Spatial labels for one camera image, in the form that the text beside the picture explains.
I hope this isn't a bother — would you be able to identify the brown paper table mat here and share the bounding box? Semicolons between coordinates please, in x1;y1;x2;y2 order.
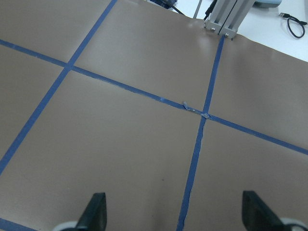
0;0;308;231

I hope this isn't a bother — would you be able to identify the black cable bundle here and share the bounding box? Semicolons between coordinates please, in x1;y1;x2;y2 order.
154;0;217;20

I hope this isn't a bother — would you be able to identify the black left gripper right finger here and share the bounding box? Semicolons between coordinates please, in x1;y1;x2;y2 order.
242;191;284;231

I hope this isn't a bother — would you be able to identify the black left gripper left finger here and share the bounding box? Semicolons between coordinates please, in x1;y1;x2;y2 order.
76;192;106;231

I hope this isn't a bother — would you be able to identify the black usb cable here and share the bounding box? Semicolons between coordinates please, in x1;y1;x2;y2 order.
278;12;308;39

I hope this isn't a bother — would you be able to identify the aluminium frame post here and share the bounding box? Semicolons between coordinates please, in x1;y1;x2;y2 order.
204;0;255;39

